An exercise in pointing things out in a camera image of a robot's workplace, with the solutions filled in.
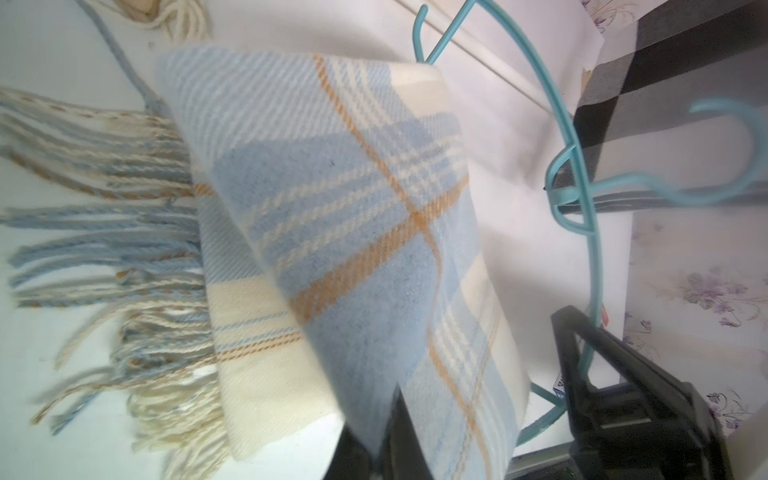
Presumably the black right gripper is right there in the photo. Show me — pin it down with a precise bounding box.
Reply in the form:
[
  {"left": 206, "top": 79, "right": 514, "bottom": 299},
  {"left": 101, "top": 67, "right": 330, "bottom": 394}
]
[{"left": 551, "top": 305, "right": 732, "bottom": 479}]

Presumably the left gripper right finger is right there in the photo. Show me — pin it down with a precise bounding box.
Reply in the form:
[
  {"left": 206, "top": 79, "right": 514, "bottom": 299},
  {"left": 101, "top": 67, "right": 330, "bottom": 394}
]
[{"left": 378, "top": 390, "right": 433, "bottom": 480}]

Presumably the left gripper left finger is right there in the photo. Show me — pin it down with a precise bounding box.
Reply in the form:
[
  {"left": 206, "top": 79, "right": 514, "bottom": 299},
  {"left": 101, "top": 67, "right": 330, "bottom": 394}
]
[{"left": 323, "top": 426, "right": 372, "bottom": 480}]

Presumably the teal clothes hanger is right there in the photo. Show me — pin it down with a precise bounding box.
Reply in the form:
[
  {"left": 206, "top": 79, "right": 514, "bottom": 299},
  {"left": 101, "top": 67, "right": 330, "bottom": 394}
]
[{"left": 410, "top": 0, "right": 768, "bottom": 448}]

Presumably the blue cream plaid scarf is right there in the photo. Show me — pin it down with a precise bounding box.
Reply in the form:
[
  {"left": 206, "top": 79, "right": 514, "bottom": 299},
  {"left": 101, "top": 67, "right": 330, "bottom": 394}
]
[{"left": 1, "top": 19, "right": 530, "bottom": 479}]

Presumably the black white checkered scarf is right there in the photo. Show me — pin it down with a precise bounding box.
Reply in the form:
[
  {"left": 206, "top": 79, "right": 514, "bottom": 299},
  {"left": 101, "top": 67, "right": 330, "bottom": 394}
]
[{"left": 573, "top": 1, "right": 767, "bottom": 212}]

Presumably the wooden clothes rack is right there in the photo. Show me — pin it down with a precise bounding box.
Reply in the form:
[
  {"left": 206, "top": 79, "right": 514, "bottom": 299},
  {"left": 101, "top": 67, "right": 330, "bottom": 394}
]
[{"left": 113, "top": 0, "right": 553, "bottom": 115}]

